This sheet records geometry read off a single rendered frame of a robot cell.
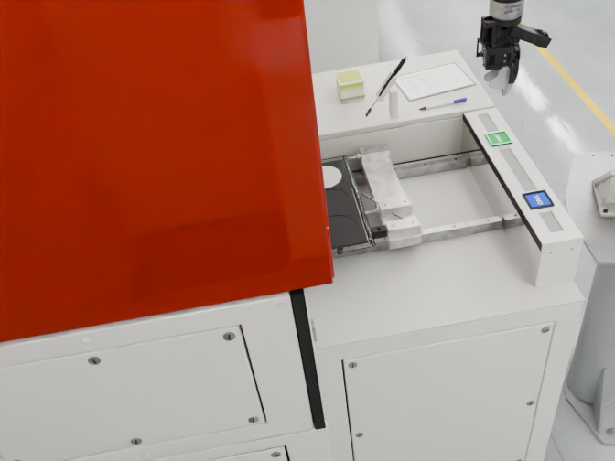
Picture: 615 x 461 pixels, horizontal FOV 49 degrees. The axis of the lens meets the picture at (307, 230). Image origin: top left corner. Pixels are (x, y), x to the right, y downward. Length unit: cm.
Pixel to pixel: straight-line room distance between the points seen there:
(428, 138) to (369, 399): 75
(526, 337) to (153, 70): 114
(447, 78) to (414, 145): 25
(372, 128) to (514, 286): 59
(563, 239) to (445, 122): 56
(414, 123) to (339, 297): 58
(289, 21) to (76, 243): 44
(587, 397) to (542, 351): 72
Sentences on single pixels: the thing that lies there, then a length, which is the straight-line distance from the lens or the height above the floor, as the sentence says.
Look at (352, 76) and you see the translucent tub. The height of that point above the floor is 103.
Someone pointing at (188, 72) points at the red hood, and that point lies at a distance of 84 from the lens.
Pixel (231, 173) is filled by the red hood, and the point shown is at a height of 147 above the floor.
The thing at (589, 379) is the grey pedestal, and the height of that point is 14.
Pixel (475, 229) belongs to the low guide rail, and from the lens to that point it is 175.
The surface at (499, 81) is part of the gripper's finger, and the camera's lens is 173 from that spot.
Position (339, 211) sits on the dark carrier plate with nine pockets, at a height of 90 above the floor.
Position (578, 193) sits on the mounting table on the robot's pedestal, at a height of 82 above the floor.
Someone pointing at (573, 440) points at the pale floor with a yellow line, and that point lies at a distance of 240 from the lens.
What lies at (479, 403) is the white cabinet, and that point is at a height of 48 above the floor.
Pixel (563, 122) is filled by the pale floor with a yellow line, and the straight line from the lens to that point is 371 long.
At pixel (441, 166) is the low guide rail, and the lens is 194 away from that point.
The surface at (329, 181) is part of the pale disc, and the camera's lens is 181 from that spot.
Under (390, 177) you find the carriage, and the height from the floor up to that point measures 88.
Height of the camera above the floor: 201
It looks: 42 degrees down
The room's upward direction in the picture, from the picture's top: 8 degrees counter-clockwise
